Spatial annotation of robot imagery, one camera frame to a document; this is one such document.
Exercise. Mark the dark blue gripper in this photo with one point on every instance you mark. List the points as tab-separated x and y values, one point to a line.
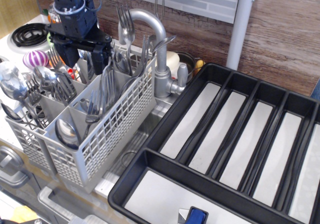
78	29

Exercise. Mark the grey plastic cutlery basket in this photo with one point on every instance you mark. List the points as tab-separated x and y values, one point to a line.
101	143

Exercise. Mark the large steel spoon far left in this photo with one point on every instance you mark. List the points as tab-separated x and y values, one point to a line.
14	86

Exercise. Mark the steel spoon front compartment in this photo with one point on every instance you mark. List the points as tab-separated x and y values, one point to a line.
66	134

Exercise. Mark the black cutlery tray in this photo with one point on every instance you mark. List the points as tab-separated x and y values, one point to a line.
242	149

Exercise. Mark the steel fork back left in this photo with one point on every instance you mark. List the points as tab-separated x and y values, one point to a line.
80	74

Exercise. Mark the purple striped toy egg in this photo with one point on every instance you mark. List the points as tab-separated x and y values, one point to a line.
35	58

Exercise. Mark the tall steel fork back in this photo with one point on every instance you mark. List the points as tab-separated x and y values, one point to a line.
128	31

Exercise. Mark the steel fork front centre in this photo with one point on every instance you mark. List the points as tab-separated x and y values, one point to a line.
93	113

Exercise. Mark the black coil stove burner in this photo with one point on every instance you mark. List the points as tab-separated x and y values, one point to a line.
30	35

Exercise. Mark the steel fork right back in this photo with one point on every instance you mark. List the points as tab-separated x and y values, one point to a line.
140	67

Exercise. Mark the silver sink faucet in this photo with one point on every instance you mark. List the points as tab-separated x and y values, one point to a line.
164	84

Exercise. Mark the small metal pot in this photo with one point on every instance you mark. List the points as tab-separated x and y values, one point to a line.
193	65

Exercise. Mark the blue object bottom edge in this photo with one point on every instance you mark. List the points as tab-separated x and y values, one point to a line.
193	215

